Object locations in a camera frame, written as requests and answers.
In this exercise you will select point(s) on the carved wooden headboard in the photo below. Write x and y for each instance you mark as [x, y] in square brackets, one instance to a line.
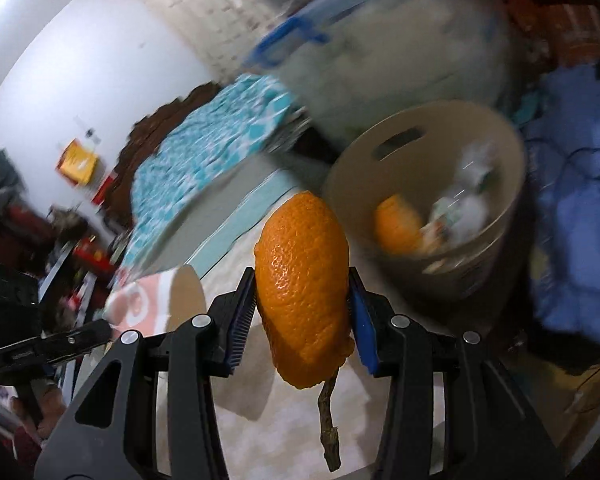
[150, 120]

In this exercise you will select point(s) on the brown twig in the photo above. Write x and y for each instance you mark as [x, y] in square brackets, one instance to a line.
[330, 425]

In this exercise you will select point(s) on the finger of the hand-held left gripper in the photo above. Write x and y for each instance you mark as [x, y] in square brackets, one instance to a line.
[75, 340]

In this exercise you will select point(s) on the yellow wall hanging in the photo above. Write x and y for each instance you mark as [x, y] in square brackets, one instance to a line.
[77, 162]

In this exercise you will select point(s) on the red wall calendar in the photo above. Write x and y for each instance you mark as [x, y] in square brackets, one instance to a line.
[103, 187]

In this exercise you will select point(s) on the blue cloth bag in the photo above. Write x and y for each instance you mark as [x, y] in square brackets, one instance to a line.
[575, 210]

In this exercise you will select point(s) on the leaf print curtain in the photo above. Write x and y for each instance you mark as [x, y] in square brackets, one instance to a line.
[205, 5]

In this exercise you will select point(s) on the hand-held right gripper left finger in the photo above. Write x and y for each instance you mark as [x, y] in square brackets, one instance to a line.
[240, 330]

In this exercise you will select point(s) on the pink white wrapper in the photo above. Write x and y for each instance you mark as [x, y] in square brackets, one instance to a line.
[140, 302]

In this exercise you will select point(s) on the beige plastic bin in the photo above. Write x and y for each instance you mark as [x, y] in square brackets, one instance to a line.
[460, 280]

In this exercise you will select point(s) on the red white crumpled packet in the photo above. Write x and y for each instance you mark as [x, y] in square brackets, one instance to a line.
[465, 210]

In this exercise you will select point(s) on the clear storage box blue rim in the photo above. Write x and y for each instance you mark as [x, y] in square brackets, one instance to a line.
[395, 60]

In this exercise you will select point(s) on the teal patterned quilt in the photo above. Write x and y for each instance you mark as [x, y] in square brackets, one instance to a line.
[190, 160]

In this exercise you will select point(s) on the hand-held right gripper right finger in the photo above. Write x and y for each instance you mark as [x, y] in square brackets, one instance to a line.
[362, 325]

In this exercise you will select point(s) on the orange peel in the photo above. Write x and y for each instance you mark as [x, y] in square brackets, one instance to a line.
[302, 290]
[397, 225]

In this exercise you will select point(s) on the striped orange bag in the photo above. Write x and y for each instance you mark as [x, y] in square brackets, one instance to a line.
[575, 32]

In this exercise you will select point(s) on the orange snack packet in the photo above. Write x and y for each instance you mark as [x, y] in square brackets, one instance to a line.
[525, 7]

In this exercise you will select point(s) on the person's left hand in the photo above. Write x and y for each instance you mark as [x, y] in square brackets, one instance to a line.
[52, 405]

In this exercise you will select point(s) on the beige zigzag bed sheet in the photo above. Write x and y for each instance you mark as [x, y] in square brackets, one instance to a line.
[290, 435]

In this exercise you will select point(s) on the red box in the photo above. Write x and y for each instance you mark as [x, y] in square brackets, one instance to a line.
[91, 254]

